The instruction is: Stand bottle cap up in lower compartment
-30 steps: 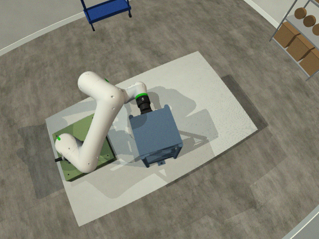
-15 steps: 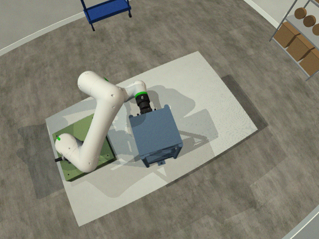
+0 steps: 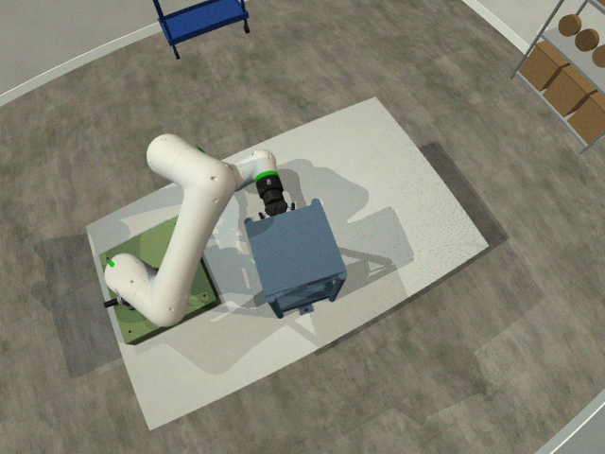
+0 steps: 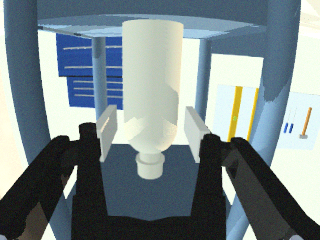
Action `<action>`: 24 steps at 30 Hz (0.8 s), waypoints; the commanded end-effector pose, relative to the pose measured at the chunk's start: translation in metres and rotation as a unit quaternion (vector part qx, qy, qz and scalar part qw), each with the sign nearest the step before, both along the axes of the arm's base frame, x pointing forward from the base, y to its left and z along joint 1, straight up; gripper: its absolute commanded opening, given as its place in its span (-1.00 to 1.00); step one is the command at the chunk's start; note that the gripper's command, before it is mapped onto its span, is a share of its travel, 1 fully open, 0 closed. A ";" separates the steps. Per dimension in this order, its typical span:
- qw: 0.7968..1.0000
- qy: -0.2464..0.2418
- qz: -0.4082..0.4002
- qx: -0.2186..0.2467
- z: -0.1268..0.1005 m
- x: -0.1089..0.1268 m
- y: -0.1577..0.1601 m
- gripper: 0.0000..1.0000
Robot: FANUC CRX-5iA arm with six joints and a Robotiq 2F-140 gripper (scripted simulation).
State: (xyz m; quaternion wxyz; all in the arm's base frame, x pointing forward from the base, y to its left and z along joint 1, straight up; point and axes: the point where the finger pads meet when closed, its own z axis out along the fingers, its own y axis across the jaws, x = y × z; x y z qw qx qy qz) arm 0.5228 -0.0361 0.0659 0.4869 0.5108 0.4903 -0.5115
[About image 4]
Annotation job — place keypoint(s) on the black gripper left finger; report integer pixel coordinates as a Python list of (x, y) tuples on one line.
[(27, 207)]

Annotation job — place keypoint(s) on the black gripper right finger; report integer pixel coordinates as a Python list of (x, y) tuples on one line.
[(271, 210)]

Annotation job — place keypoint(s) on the white plastic bottle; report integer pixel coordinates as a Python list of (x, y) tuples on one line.
[(151, 74)]

